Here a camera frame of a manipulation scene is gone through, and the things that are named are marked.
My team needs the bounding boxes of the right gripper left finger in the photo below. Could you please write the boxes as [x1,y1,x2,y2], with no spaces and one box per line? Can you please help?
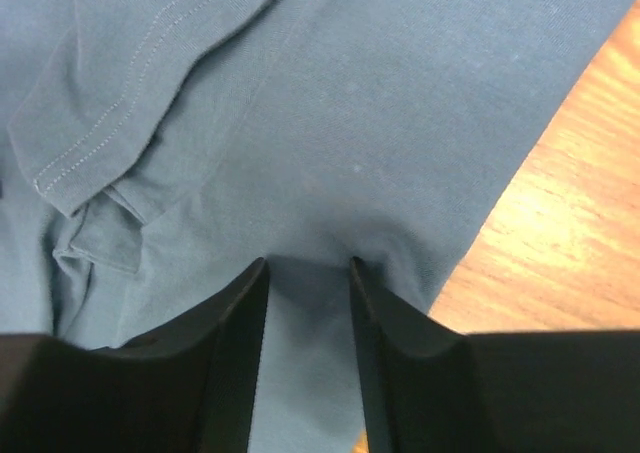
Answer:
[1,258,269,452]

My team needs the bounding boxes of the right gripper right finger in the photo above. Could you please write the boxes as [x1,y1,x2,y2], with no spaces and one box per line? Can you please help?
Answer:
[350,258,639,452]

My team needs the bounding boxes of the blue-grey t-shirt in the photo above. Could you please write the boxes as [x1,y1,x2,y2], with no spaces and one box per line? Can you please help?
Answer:
[1,0,634,452]

